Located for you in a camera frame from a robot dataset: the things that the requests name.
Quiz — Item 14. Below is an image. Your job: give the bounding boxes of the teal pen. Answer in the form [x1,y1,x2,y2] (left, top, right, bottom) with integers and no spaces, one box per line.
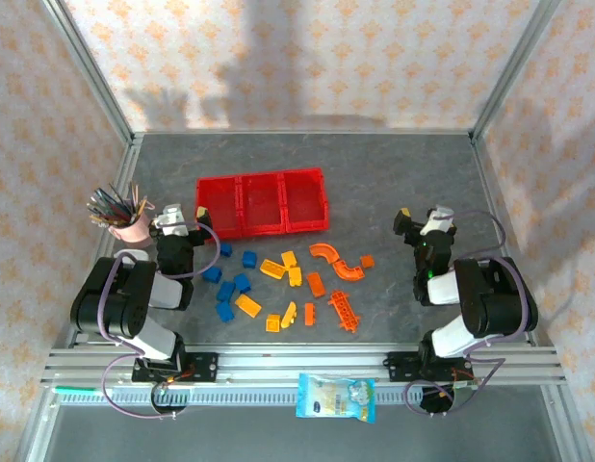
[98,186,130,222]

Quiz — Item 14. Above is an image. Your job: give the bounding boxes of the orange lego chassis piece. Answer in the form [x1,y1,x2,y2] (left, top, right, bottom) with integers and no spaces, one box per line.
[327,289,363,333]

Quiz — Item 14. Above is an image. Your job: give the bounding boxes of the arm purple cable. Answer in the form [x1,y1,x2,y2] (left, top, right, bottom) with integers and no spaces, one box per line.
[99,220,221,419]
[403,209,530,416]

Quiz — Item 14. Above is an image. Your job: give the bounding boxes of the pink cup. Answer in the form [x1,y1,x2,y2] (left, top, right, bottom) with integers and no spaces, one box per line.
[108,211,158,249]

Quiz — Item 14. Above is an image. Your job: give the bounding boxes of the aluminium frame post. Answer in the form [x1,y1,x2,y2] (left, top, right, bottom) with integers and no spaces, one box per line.
[40,0,138,145]
[470,0,564,145]

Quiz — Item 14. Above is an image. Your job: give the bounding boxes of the aluminium side rail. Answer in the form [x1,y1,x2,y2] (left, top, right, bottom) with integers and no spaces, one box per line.
[65,137,144,347]
[470,137,542,347]

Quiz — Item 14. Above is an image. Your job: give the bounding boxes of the blue snack packet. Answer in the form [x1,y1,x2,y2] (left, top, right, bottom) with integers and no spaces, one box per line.
[296,372,377,424]

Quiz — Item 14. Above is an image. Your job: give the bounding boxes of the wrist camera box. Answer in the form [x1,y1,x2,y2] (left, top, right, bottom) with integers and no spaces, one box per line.
[419,204,456,237]
[150,203,189,237]

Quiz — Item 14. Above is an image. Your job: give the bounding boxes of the large yellow lego brick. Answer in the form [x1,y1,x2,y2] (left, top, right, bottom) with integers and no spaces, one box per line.
[259,258,285,280]

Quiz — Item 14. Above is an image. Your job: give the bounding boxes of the white square clock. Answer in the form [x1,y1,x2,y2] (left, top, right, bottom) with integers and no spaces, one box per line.
[114,248,152,264]

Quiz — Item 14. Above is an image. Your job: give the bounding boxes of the curved yellow lego piece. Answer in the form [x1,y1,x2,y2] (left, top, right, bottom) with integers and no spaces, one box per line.
[279,301,298,330]

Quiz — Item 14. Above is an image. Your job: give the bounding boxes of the aluminium frame leg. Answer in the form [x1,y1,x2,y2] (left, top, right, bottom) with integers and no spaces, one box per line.
[542,384,592,462]
[15,403,61,462]

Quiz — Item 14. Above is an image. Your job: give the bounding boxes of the wide aluminium rail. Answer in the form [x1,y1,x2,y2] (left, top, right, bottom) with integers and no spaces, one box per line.
[40,345,567,387]

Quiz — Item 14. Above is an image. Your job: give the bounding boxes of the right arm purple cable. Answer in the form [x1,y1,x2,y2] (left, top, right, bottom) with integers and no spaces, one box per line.
[403,209,530,416]

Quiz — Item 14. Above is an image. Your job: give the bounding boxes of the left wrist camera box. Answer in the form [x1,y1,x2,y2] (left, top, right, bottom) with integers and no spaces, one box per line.
[150,203,189,237]

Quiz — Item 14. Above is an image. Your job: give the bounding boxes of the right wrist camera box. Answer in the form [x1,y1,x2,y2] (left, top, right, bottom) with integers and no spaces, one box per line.
[419,204,456,237]

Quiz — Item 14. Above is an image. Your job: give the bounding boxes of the red orange power wires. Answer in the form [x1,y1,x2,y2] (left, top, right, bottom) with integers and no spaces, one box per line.
[449,368,478,391]
[167,364,198,386]

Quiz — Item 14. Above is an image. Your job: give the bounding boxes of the white slotted cable duct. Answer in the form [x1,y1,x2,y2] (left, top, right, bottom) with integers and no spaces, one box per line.
[51,387,455,406]

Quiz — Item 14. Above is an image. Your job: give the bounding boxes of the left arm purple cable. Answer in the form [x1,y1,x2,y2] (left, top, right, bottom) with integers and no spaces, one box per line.
[99,220,221,419]

